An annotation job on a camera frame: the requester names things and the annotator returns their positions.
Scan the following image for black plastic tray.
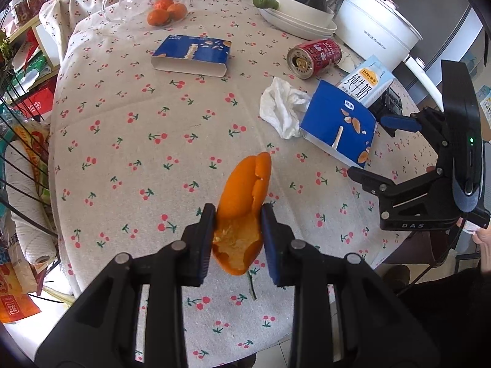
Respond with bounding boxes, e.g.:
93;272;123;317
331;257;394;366
368;87;403;138

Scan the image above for orange peel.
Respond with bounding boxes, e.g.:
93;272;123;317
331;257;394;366
212;152;271;276

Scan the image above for light blue milk carton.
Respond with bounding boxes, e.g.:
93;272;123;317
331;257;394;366
337;55;394;108

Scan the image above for red drink can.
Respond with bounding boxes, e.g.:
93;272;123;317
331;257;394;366
286;38;342;80

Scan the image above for white tissue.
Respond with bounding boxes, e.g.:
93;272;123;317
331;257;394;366
259;77;311;140

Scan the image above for small blue snack box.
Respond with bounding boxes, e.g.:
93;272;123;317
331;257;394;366
151;35;231;77

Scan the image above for person's right hand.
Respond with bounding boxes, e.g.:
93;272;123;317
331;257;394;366
457;218;491;275

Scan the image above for white electric cooking pot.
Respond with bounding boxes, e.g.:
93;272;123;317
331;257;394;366
334;0;443;110

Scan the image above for grey refrigerator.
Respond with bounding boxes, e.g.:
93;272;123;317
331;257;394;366
392;0;484;86

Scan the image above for stacked white plates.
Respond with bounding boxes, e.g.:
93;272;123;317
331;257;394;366
258;8;338;40

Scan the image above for cherry print tablecloth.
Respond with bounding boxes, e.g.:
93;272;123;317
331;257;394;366
37;0;439;368

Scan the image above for paper towel roll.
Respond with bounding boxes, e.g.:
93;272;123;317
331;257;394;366
3;140;57;265

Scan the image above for orange tangerine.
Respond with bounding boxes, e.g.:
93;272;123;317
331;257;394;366
153;0;175;10
166;2;188;22
146;8;171;27

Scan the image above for black wire rack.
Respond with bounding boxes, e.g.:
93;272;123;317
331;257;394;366
1;67;59;297

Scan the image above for white bowl green handle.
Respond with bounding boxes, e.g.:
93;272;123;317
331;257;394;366
253;0;334;28

